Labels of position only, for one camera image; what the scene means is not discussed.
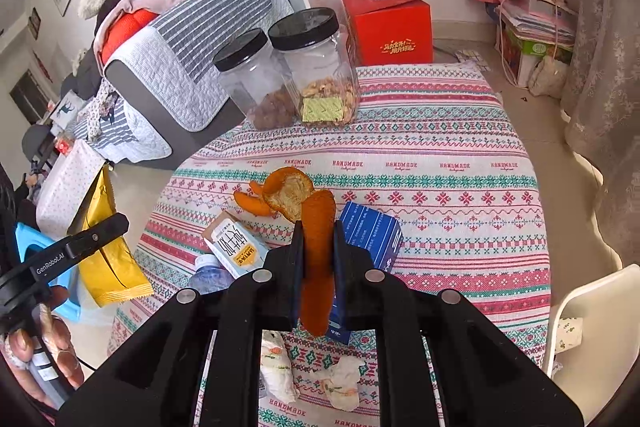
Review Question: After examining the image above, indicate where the beige floral curtain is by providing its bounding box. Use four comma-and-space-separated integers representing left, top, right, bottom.
560, 0, 640, 273

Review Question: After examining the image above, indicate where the small table with dotted cloth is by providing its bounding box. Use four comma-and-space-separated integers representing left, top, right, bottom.
35, 139, 108, 240

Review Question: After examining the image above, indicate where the grey striped quilted cover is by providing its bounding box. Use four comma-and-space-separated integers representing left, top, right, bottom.
102, 0, 296, 132
70, 94, 173, 165

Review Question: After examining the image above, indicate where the white pillow with deer print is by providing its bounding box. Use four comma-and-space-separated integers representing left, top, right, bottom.
47, 91, 88, 130

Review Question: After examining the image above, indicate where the small curved orange peel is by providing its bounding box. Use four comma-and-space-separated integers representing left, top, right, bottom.
234, 181, 277, 216

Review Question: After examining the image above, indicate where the person's left hand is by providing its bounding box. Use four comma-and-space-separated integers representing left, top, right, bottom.
0, 287, 86, 413

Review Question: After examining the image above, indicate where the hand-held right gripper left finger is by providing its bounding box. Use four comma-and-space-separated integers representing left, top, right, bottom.
55, 219, 306, 427

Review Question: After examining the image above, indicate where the patterned striped tablecloth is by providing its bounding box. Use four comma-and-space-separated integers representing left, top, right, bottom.
107, 63, 553, 427

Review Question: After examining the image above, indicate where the white plastic bin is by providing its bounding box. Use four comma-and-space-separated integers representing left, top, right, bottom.
542, 264, 640, 425

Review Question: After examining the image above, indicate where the yellow snack packet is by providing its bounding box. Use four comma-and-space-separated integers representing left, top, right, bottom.
67, 166, 155, 308

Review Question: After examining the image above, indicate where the long orange peel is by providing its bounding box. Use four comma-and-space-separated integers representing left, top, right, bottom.
299, 189, 337, 338

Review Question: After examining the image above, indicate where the floral patterned cloth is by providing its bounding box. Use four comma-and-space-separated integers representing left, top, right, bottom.
82, 82, 121, 140

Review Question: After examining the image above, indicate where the small white drink carton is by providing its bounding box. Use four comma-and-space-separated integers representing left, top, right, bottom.
201, 211, 267, 280

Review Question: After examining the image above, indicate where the white printed tissue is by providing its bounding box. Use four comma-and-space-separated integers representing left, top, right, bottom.
312, 355, 367, 412
260, 329, 300, 400
555, 317, 585, 353

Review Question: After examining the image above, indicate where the grey sofa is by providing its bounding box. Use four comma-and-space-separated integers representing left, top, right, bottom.
65, 0, 296, 172

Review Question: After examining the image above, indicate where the clear jar with brown nuts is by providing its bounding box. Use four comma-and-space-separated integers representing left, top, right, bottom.
214, 28, 297, 131

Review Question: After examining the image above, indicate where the clear jar with peanuts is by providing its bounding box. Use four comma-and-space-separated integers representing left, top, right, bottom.
268, 8, 361, 126

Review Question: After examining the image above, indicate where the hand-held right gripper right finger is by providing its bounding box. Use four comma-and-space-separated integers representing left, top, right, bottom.
331, 219, 585, 427

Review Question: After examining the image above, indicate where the red cardboard box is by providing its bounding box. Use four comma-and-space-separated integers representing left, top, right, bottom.
341, 0, 434, 68

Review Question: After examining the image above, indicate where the blue cardboard box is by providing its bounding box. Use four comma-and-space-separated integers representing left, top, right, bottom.
330, 201, 404, 343

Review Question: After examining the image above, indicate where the orange cushion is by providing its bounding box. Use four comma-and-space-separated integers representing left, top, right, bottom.
97, 9, 161, 62

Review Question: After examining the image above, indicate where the stack of papers and boxes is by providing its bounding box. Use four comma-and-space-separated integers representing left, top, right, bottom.
495, 0, 578, 88

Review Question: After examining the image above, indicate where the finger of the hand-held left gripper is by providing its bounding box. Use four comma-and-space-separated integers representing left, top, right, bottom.
64, 212, 130, 259

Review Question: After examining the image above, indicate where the clear plastic bottle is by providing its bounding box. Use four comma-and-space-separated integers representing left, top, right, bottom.
187, 253, 236, 295

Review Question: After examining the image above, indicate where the beige canvas bag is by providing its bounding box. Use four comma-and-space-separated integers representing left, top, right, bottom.
527, 54, 568, 98

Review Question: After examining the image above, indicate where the round orange peel with pith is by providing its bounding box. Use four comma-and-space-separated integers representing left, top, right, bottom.
262, 167, 316, 223

